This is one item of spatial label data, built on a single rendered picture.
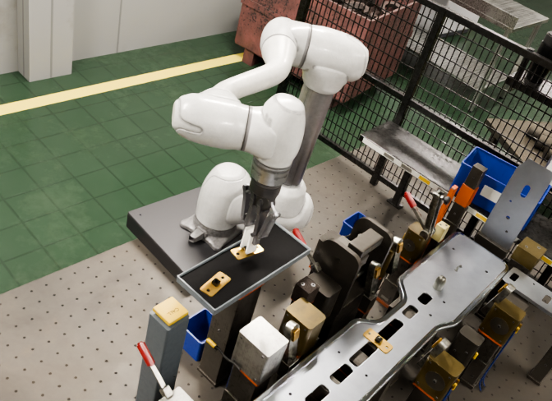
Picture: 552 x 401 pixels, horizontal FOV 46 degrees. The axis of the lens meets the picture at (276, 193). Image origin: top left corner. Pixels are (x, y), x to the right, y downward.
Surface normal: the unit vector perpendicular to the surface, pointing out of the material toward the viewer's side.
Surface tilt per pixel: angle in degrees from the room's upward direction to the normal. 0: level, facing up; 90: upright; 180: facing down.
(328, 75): 95
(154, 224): 2
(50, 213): 0
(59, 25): 90
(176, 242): 2
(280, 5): 90
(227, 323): 90
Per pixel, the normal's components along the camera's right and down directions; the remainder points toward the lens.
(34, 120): 0.22, -0.77
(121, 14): 0.67, 0.57
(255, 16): -0.58, 0.40
